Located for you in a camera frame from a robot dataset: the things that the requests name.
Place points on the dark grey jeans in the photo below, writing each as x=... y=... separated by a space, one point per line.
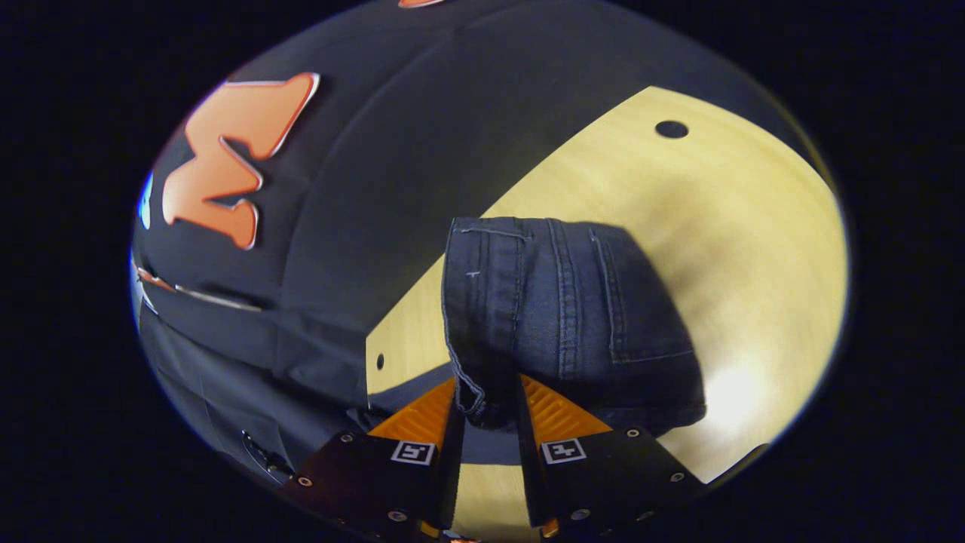
x=558 y=302

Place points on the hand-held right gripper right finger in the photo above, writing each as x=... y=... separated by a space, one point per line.
x=528 y=460

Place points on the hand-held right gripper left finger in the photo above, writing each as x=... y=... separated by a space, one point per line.
x=451 y=460

